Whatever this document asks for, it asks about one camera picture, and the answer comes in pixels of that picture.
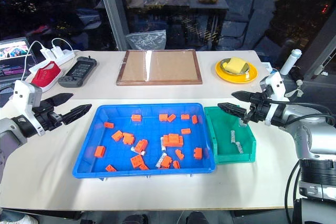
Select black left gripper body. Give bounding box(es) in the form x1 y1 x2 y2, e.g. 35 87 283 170
31 99 65 132

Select white power strip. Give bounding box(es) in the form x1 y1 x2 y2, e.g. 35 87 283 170
28 49 77 74

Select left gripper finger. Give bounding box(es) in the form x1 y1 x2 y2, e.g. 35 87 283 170
49 92 75 110
61 103 93 126

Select red canvas shoe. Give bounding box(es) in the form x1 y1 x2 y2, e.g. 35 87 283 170
30 60 62 90

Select blue plastic tray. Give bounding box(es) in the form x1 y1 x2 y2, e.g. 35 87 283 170
72 102 217 180

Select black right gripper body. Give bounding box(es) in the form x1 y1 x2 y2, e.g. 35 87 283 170
242 92 271 124

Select white bottle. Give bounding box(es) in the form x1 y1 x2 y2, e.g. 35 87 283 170
279 48 303 76

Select large orange building block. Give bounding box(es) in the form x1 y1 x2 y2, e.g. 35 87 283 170
162 133 184 147

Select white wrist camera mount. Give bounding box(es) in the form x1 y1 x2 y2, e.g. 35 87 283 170
259 71 290 126
12 80 43 136

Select black robot body cable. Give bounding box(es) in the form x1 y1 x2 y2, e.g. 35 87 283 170
284 159 302 224

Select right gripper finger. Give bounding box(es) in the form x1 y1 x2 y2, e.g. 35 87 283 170
217 102 249 119
231 90 257 103

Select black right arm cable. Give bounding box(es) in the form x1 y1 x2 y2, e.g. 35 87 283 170
266 100 336 120

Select metal bowl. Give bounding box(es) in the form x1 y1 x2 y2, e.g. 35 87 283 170
221 57 250 75

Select white charger plug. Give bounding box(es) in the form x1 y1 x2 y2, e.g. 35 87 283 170
50 46 64 59
39 47 54 61

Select green plastic bin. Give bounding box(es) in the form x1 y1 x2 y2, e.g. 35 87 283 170
204 106 257 165

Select grey handheld controller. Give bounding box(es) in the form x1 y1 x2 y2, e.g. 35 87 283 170
57 56 98 88

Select yellow sponge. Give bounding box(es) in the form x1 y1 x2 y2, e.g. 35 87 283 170
226 57 247 73

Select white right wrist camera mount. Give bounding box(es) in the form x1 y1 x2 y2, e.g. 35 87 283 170
259 71 290 126

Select clear plastic bag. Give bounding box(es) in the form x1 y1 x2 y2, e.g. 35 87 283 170
125 28 167 51

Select white charging cable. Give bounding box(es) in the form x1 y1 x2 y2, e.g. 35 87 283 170
51 37 75 60
21 40 45 81

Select dark rounded shape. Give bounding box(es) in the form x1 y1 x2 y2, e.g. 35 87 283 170
185 210 211 224

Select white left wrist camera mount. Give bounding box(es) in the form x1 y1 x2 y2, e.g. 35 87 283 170
12 80 43 136

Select yellow plate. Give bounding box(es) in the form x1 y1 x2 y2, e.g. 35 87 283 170
215 57 259 84

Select open laptop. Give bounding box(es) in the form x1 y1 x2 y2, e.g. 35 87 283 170
0 37 37 91

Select wooden framed brown board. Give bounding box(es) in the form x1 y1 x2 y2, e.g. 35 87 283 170
115 49 204 87

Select black cylindrical object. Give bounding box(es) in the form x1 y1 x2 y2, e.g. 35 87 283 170
289 66 306 81

